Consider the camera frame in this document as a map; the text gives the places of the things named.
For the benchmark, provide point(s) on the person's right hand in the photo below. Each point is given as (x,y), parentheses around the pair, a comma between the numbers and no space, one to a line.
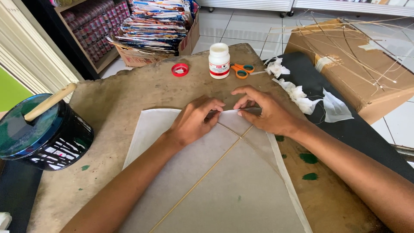
(273,113)

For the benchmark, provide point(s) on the narrow white paper strip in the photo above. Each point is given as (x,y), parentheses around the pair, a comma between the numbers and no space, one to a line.
(257,73)

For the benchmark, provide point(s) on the black paint can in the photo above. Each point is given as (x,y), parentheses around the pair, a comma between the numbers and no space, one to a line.
(55,145)

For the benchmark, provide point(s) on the flat white paper scrap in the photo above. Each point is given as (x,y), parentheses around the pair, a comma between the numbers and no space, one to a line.
(336,108)

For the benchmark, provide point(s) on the white door frame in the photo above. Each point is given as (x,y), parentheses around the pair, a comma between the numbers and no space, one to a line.
(29,48)

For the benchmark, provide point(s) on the pile of bamboo kite frames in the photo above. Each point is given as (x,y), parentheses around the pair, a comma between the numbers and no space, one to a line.
(352,48)

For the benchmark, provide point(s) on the white paper kite sheet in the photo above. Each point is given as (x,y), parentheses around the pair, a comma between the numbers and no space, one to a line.
(223,187)

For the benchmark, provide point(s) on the person's left hand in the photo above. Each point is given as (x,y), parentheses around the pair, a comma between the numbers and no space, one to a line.
(192,119)

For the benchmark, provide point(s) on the brown worn work board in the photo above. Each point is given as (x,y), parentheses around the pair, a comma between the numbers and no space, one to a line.
(135,97)

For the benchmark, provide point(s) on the open cardboard box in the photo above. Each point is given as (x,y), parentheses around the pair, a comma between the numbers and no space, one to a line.
(142,58)

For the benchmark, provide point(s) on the white glue bottle red label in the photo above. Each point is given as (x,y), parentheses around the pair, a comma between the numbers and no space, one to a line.
(219,61)

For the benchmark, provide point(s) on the bamboo kite spine stick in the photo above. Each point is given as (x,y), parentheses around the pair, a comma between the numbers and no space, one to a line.
(197,183)

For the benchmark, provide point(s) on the red bottle lid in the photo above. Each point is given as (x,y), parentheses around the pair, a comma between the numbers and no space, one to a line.
(179,69)

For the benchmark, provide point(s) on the long crumpled white paper scrap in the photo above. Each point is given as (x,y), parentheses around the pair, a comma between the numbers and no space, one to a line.
(299,97)

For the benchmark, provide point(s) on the white cabinet on castors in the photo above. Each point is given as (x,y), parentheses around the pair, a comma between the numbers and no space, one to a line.
(245,5)
(352,5)

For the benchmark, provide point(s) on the large taped cardboard box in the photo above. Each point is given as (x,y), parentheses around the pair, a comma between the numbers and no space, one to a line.
(355,84)

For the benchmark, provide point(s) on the stack of colourful printed kites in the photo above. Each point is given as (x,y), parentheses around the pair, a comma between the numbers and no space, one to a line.
(155,29)

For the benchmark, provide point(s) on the black mat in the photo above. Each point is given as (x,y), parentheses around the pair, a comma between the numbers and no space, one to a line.
(349,136)

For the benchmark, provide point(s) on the wooden shelf of thread spools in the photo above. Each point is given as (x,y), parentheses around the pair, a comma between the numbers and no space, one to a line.
(90,29)

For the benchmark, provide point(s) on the small white object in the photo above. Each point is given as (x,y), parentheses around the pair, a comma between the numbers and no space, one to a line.
(4,221)

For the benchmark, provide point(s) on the thin bamboo kite cross stick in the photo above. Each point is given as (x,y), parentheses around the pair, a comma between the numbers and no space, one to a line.
(258,153)

